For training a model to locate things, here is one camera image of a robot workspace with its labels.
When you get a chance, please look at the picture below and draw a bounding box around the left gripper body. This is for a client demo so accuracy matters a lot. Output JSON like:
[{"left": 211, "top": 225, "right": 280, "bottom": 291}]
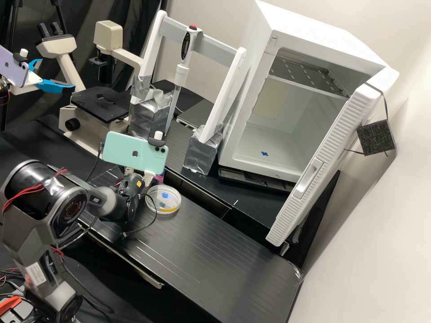
[{"left": 11, "top": 70, "right": 44, "bottom": 97}]

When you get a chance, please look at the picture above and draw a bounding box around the petri dish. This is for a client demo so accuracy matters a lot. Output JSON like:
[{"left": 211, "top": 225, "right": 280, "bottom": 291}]
[{"left": 144, "top": 184, "right": 184, "bottom": 216}]

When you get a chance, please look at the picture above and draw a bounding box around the cream microscope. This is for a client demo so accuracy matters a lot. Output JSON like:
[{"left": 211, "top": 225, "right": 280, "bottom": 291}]
[{"left": 35, "top": 20, "right": 146, "bottom": 149}]

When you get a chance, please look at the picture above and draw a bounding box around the black tray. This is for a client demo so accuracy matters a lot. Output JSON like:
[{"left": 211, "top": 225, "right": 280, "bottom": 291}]
[{"left": 218, "top": 167, "right": 298, "bottom": 195}]

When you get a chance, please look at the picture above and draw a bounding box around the white pipette stand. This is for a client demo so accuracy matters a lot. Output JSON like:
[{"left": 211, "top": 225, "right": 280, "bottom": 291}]
[{"left": 129, "top": 9, "right": 252, "bottom": 176}]

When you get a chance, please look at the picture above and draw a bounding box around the pipette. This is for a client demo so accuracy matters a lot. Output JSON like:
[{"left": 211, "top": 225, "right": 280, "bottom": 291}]
[{"left": 164, "top": 24, "right": 203, "bottom": 137}]

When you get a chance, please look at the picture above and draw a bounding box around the incubator door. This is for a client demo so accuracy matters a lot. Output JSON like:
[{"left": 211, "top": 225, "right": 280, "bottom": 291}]
[{"left": 265, "top": 65, "right": 401, "bottom": 248}]

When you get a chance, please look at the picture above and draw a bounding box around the white incubator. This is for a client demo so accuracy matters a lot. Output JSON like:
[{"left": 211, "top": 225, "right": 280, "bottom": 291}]
[{"left": 217, "top": 0, "right": 388, "bottom": 183}]

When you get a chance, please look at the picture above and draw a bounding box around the left wrist camera phone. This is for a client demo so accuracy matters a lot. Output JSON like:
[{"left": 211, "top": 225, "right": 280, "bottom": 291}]
[{"left": 0, "top": 44, "right": 30, "bottom": 89}]

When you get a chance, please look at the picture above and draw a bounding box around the wrist camera phone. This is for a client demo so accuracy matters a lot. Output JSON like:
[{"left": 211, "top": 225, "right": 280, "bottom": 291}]
[
  {"left": 102, "top": 130, "right": 169, "bottom": 176},
  {"left": 0, "top": 44, "right": 30, "bottom": 89}
]

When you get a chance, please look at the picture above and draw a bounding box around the right wrist camera phone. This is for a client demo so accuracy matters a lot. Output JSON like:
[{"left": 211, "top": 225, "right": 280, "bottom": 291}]
[{"left": 102, "top": 130, "right": 169, "bottom": 176}]

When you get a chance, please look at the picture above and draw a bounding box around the black cable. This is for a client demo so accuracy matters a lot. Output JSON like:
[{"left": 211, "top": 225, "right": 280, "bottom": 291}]
[
  {"left": 85, "top": 142, "right": 106, "bottom": 184},
  {"left": 53, "top": 193, "right": 159, "bottom": 252}
]

